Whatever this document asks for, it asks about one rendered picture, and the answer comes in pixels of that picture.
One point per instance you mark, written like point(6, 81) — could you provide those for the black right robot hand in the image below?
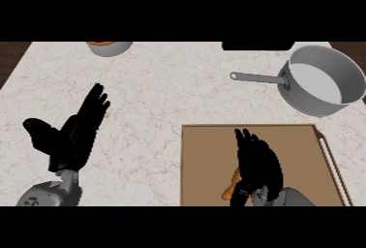
point(257, 161)

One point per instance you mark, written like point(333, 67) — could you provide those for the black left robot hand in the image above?
point(75, 139)

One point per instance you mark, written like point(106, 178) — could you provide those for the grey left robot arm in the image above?
point(50, 192)

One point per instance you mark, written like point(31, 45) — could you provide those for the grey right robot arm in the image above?
point(283, 197)

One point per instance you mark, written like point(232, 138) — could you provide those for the brown wooden tray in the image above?
point(210, 161)

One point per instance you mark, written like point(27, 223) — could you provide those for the golden brown croissant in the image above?
point(230, 189)

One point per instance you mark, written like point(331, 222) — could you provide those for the grey metal pot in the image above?
point(316, 82)

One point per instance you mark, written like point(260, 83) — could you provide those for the grey bowl with orange contents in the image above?
point(109, 47)

